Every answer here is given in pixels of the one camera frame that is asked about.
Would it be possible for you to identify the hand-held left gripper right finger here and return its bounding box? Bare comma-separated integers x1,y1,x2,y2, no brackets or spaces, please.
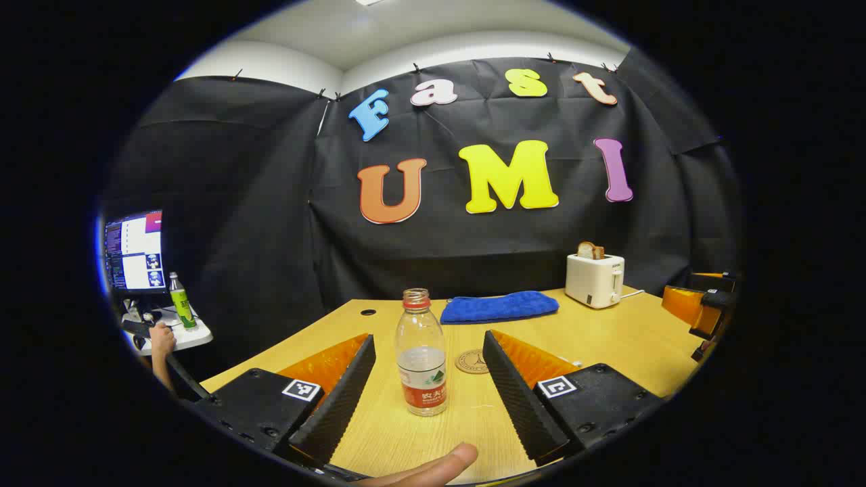
482,329,665,467

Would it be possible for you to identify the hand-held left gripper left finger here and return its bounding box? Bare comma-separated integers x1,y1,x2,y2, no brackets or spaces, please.
193,333,377,474

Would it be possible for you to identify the round brown coaster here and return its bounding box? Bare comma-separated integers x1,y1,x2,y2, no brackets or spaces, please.
455,349,491,375

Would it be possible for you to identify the clear plastic water bottle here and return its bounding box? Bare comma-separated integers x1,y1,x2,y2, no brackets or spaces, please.
395,288,449,417

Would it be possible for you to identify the green drink bottle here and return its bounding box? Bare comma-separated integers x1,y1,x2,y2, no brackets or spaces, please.
168,272,198,330

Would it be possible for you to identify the blue folded towel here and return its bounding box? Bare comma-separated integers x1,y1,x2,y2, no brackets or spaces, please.
440,291,560,325

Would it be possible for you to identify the white toaster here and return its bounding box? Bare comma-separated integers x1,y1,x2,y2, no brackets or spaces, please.
565,254,625,310

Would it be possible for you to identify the small white side table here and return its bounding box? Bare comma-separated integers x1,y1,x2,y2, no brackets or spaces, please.
122,304,214,357

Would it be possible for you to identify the black backdrop cloth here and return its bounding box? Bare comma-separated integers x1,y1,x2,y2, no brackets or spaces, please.
101,57,742,363

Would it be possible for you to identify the computer monitor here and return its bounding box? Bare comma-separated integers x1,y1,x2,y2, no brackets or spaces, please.
103,211,166,295

